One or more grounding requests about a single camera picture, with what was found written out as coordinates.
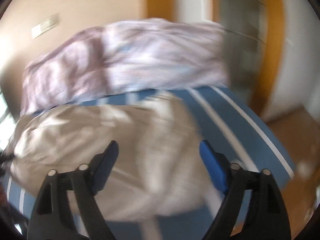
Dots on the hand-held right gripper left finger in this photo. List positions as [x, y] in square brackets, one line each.
[106, 167]

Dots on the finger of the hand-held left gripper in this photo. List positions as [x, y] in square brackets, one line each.
[5, 158]

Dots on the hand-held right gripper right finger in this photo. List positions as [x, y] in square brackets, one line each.
[213, 167]

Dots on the beige puffer jacket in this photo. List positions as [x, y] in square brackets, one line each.
[112, 135]

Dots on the bed with blue striped sheet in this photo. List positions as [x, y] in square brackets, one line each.
[232, 135]

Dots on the pink floral duvet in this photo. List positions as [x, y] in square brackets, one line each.
[125, 62]

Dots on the wooden framed glass door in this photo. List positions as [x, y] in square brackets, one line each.
[250, 42]

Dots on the beige wall switch plate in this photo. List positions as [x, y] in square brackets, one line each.
[45, 26]

